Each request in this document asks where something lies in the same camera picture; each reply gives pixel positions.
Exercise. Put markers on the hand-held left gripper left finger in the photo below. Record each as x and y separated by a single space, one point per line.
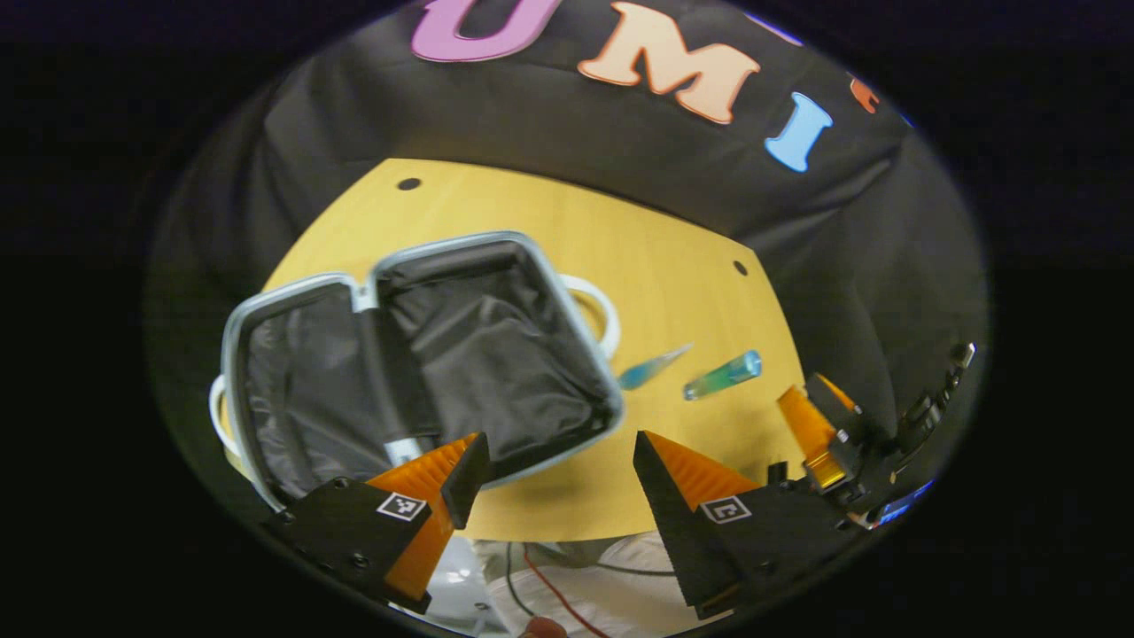
465 483

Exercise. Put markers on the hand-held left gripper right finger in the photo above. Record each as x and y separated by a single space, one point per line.
660 505

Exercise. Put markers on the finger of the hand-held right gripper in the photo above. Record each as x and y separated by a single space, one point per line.
842 416
811 439

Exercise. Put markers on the blue-capped green bottle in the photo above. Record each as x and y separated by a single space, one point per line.
722 376

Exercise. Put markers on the white suitcase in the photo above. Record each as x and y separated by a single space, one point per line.
496 354

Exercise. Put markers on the person's white clothing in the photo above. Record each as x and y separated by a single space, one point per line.
620 594

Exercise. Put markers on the white chair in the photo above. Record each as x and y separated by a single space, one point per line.
456 580

